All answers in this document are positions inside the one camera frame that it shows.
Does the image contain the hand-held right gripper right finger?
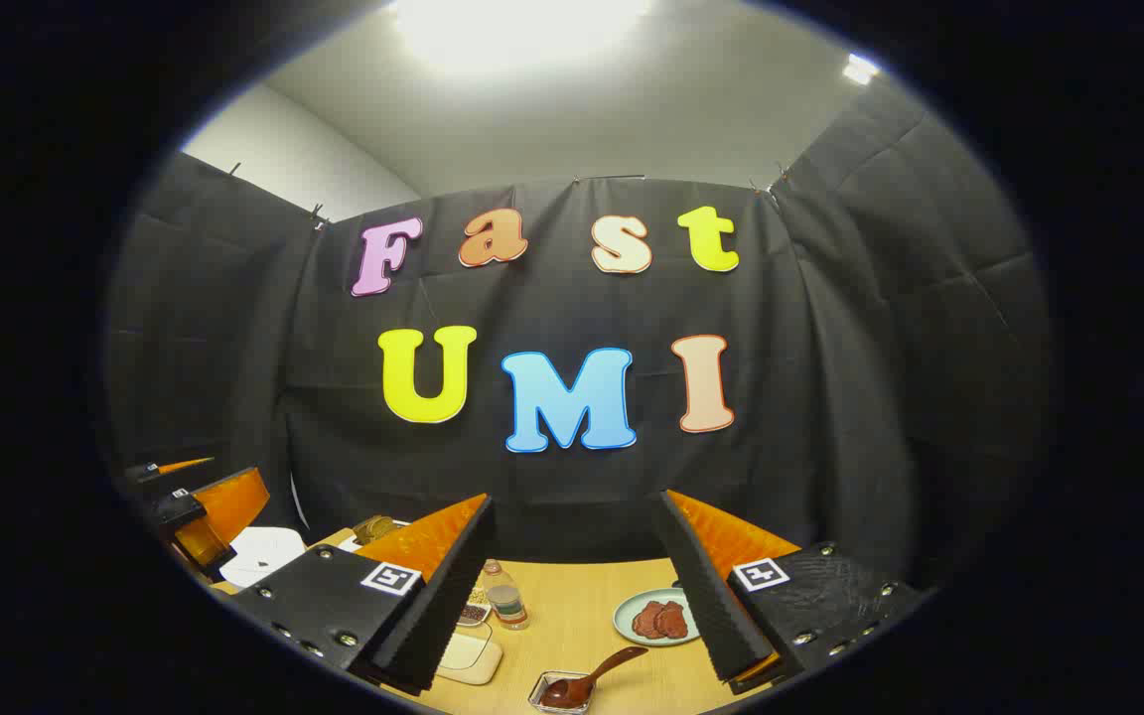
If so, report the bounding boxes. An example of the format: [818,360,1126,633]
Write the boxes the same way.
[653,490,921,694]

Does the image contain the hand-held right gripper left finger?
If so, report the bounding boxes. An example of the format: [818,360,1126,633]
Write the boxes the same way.
[231,494,496,696]

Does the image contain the white rice cooker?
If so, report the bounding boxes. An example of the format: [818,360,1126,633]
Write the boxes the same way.
[219,526,307,589]

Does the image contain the dark wooden spoon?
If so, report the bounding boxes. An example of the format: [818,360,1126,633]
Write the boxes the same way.
[541,646,649,709]

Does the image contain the cream tray with clear lid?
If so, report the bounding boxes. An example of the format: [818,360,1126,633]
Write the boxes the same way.
[436,631,504,686]

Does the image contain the clear plastic bottle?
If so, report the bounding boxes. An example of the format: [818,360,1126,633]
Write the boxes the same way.
[480,559,530,632]

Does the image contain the pale green plate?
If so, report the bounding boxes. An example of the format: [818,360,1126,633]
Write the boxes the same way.
[613,588,702,647]

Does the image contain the black backdrop cloth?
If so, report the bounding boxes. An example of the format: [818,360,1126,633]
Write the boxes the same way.
[105,79,1055,597]

